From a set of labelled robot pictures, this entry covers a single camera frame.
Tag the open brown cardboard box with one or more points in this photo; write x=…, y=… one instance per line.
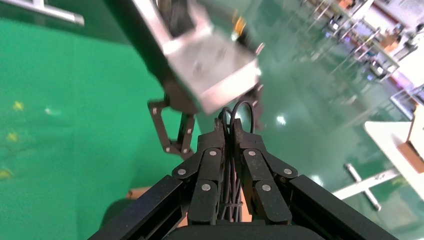
x=139, y=192

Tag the white table leg stand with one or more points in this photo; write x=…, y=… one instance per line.
x=49, y=12

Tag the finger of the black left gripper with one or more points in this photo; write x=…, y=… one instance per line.
x=259, y=99

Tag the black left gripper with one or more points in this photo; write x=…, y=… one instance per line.
x=145, y=49

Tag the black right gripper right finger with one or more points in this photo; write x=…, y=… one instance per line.
x=258, y=172

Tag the small brown cardboard box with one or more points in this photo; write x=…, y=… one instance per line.
x=412, y=155

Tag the white table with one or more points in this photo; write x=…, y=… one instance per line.
x=387, y=142

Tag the white T-shaped stand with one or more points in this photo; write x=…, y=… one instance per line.
x=364, y=185

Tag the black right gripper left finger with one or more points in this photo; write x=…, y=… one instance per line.
x=205, y=172

